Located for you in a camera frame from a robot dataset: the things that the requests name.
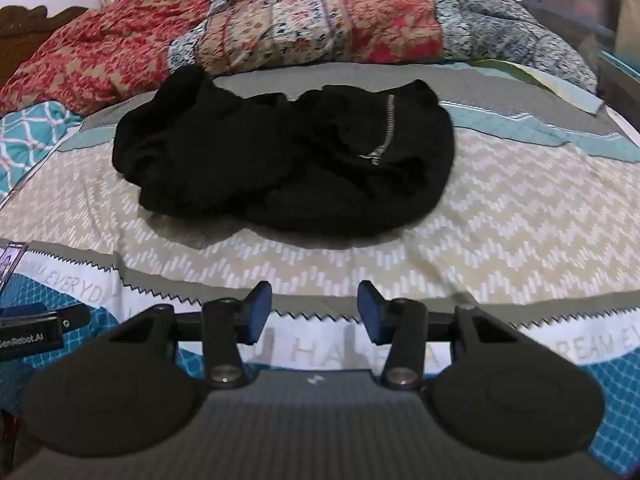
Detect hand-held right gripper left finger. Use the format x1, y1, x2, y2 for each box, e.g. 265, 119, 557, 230
107, 281, 273, 391

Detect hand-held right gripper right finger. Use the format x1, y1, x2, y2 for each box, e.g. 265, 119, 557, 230
357, 280, 521, 392

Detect black pants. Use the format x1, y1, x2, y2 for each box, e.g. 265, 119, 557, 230
112, 64, 456, 238

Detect smartphone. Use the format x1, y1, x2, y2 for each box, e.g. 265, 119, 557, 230
0, 241, 27, 294

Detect patterned bedsheet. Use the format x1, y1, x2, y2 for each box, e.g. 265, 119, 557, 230
0, 60, 640, 480

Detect teal lattice pillow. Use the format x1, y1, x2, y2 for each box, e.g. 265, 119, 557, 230
0, 100, 85, 202

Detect red floral quilt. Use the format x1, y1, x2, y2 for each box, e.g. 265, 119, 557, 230
0, 0, 446, 117

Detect wooden headboard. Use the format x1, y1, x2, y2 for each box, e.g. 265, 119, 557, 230
0, 5, 90, 92

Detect blue grey patterned blanket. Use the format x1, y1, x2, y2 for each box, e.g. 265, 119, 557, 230
405, 0, 601, 96

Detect dark bedside furniture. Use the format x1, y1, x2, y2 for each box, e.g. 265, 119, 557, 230
520, 0, 640, 136

